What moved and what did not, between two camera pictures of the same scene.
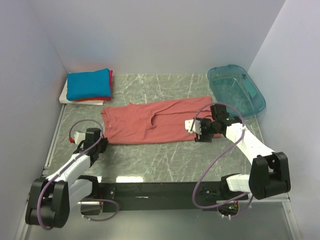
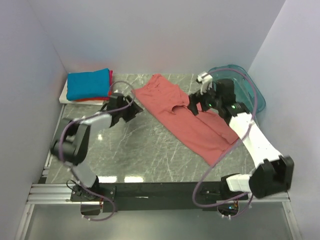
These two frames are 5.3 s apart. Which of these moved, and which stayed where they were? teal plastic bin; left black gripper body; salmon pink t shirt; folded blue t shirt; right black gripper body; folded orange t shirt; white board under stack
Moved: salmon pink t shirt; left black gripper body; right black gripper body
Stayed: white board under stack; folded blue t shirt; folded orange t shirt; teal plastic bin
